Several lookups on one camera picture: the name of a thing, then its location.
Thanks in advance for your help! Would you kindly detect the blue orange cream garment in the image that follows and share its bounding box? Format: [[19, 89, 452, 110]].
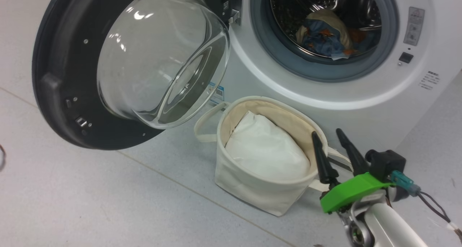
[[296, 9, 366, 47]]

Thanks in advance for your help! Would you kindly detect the cream canvas laundry basket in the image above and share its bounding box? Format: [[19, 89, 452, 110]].
[[194, 96, 352, 217]]

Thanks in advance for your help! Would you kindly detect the round dark washer door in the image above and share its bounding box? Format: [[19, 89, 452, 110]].
[[32, 0, 235, 150]]

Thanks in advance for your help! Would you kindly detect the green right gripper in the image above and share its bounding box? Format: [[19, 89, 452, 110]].
[[311, 128, 396, 214]]

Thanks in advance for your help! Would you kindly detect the blue energy label sticker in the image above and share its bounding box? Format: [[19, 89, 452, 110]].
[[208, 82, 225, 106]]

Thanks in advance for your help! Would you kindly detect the grey warning sticker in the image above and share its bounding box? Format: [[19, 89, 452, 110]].
[[403, 7, 425, 46]]

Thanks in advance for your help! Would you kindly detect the washing machine drum with clothes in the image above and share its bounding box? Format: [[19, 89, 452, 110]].
[[270, 0, 382, 58]]

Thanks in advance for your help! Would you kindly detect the white front-load washing machine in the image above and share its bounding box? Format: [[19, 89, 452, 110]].
[[202, 0, 462, 159]]

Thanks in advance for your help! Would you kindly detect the right camera cable teal plug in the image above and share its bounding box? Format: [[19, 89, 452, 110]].
[[391, 170, 462, 240]]

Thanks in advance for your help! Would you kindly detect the white pillow filler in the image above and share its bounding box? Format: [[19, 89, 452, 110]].
[[225, 111, 311, 181]]

